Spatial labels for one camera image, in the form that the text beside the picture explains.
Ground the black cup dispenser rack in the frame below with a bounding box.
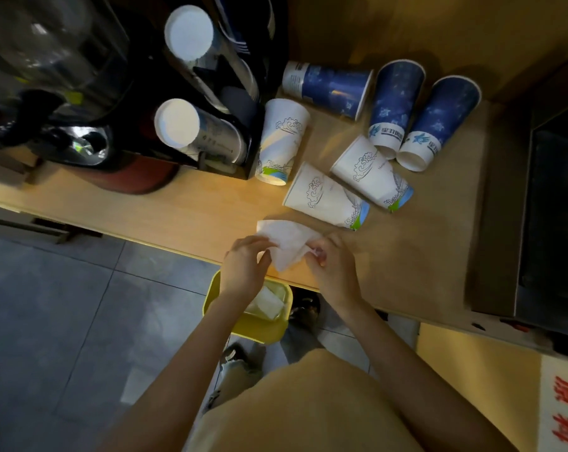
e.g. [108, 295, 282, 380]
[161, 0, 290, 181]

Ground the person's right shoe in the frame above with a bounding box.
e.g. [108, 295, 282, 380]
[289, 293, 322, 333]

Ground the person's right hand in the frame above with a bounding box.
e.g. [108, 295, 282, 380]
[305, 233, 363, 306]

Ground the yellow trash bin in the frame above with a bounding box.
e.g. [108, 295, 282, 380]
[203, 269, 292, 344]

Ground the person's shoe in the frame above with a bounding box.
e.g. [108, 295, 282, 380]
[204, 343, 267, 411]
[289, 293, 322, 333]

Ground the stack of white paper cups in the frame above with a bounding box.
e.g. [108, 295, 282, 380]
[154, 99, 247, 165]
[164, 5, 261, 105]

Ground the white printed paper cup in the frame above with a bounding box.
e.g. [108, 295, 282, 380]
[255, 99, 311, 186]
[330, 134, 415, 213]
[283, 163, 371, 231]

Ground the person's right forearm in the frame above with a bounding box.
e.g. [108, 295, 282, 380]
[323, 296, 521, 452]

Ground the person's left forearm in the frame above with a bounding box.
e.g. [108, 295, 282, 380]
[95, 293, 262, 452]

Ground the crumpled white paper waste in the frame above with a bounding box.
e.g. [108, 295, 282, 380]
[244, 286, 286, 321]

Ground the black beverage dispenser machine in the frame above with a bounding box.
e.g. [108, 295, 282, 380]
[0, 0, 181, 195]

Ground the white paper tissue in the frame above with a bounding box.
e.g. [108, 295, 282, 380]
[257, 219, 325, 272]

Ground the person's left hand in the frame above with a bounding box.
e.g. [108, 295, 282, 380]
[219, 235, 273, 303]

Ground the white sign with red print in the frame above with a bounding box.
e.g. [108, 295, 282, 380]
[538, 357, 568, 452]

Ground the blue starry paper cup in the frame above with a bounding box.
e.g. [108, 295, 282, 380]
[369, 59, 426, 160]
[396, 75, 482, 173]
[282, 61, 374, 121]

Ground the person's left shoe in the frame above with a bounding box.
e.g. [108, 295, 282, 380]
[204, 343, 267, 411]

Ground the person's yellow garment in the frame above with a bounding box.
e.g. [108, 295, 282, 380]
[184, 348, 427, 452]

